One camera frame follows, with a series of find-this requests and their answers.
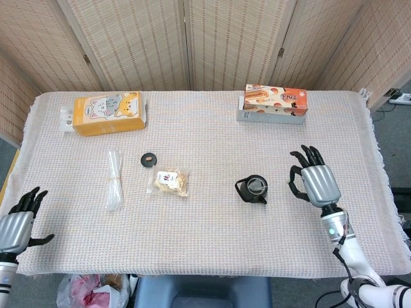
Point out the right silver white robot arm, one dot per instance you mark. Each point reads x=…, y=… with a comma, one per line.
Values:
x=350, y=247

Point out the small black lid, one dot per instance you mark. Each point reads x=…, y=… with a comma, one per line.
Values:
x=144, y=162

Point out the grey triangular tea bag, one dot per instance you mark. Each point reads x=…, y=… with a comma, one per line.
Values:
x=256, y=185

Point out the clear plastic bag red contents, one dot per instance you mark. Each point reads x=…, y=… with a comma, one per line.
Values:
x=86, y=292

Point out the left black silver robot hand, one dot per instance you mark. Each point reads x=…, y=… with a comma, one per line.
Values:
x=16, y=229

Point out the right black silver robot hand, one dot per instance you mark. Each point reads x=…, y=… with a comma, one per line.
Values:
x=321, y=186

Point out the orange biscuit box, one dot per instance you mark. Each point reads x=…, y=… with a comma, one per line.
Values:
x=273, y=106

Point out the clear snack packet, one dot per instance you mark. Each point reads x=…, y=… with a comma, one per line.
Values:
x=168, y=183

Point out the blue chair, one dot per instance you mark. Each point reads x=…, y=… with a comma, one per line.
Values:
x=202, y=292

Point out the woven bamboo folding screen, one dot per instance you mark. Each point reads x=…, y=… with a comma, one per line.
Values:
x=144, y=38

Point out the white power strip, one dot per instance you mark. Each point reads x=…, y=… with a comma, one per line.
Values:
x=403, y=98

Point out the small white clear packet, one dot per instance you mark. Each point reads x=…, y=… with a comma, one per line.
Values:
x=65, y=118

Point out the pink woven tablecloth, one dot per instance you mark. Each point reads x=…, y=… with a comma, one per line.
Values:
x=205, y=231

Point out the yellow cat print box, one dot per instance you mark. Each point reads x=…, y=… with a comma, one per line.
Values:
x=106, y=123

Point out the bundle of clear plastic straws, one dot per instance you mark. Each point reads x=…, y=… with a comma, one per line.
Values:
x=115, y=192

